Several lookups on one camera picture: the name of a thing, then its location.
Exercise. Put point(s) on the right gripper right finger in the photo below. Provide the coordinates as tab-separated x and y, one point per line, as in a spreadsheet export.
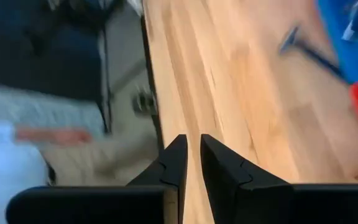
228	186

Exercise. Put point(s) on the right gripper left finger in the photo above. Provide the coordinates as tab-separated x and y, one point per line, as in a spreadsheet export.
169	165

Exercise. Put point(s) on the person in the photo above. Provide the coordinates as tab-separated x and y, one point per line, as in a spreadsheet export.
11	171

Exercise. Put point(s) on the dark blue office chair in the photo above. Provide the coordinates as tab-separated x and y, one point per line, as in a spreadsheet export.
42	46

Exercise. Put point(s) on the black aluminium table frame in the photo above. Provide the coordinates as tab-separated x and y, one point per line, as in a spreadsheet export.
152	77

